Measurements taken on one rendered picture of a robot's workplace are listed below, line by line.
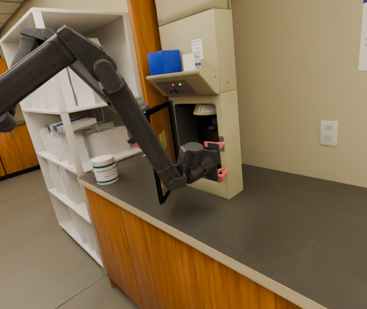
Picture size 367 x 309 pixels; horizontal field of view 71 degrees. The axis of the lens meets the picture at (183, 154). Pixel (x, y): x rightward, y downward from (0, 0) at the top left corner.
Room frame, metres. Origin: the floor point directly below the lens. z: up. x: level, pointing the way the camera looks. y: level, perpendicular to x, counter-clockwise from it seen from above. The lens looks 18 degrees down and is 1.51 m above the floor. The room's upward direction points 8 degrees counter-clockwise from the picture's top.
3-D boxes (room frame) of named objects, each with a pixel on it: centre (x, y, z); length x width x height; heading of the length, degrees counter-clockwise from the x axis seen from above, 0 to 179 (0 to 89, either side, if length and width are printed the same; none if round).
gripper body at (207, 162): (0.81, -0.07, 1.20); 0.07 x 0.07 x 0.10; 41
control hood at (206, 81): (1.11, -0.03, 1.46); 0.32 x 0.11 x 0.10; 41
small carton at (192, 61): (1.05, -0.08, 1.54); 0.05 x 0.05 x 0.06; 58
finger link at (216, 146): (0.85, -0.12, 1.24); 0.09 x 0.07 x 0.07; 131
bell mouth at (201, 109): (1.20, -0.16, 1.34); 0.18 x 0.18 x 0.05
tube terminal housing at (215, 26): (1.23, -0.17, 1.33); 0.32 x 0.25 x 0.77; 41
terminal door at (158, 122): (1.10, 0.08, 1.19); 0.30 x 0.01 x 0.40; 164
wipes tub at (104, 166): (1.46, 0.48, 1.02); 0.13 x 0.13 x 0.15
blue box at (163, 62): (1.17, 0.03, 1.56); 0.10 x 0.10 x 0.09; 41
